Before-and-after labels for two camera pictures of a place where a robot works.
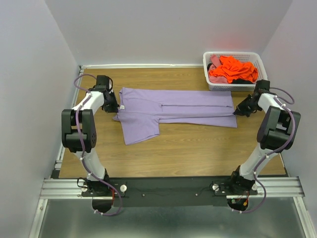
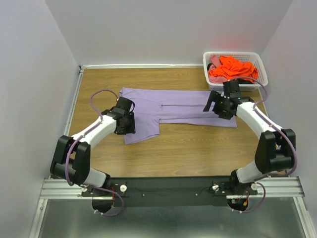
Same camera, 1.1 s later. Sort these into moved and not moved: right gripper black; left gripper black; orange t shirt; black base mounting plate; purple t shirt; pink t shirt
Moved: left gripper black; right gripper black
Not moved: black base mounting plate; pink t shirt; orange t shirt; purple t shirt
